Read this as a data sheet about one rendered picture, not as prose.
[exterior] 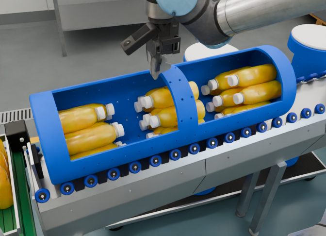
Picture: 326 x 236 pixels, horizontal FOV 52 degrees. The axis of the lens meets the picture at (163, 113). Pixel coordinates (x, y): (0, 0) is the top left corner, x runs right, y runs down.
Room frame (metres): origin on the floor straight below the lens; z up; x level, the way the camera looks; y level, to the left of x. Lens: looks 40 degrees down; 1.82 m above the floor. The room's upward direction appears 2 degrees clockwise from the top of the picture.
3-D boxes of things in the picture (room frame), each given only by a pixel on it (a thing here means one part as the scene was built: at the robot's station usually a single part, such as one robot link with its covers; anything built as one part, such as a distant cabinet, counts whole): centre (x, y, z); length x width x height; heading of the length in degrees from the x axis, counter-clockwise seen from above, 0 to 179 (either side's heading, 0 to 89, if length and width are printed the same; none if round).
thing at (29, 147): (0.70, 0.40, 0.99); 0.10 x 0.02 x 0.12; 26
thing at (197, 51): (1.38, -0.23, 1.03); 0.28 x 0.28 x 0.01
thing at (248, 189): (1.22, -0.52, 0.31); 0.06 x 0.06 x 0.63; 26
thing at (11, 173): (0.67, 0.47, 0.96); 0.40 x 0.01 x 0.03; 26
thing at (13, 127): (0.86, 0.53, 0.95); 0.10 x 0.07 x 0.10; 26
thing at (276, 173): (1.10, -0.58, 0.31); 0.06 x 0.06 x 0.63; 26
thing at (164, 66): (0.87, 0.01, 1.27); 0.06 x 0.03 x 0.09; 116
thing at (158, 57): (0.86, 0.03, 1.32); 0.05 x 0.02 x 0.09; 26
